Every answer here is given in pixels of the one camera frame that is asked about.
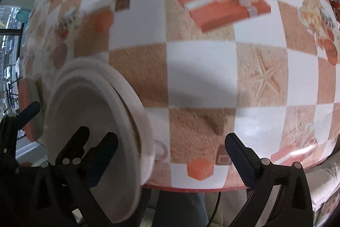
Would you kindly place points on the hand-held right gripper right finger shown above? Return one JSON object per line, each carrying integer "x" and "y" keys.
{"x": 240, "y": 163}

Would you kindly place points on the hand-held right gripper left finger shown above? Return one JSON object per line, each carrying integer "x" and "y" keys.
{"x": 102, "y": 163}

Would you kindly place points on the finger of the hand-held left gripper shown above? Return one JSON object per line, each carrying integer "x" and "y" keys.
{"x": 77, "y": 142}
{"x": 29, "y": 111}

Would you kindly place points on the pink square plate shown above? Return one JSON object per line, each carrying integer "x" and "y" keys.
{"x": 26, "y": 94}

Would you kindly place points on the stack of white plates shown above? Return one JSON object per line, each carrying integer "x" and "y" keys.
{"x": 79, "y": 104}

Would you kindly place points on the white foam bowl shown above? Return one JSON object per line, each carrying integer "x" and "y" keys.
{"x": 144, "y": 136}

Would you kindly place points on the clear plastic cup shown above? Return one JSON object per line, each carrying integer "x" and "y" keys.
{"x": 162, "y": 155}

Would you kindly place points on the person's leg in jeans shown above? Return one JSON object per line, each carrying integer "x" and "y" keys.
{"x": 180, "y": 208}

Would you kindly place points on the checkered printed tablecloth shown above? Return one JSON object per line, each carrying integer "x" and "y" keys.
{"x": 202, "y": 70}

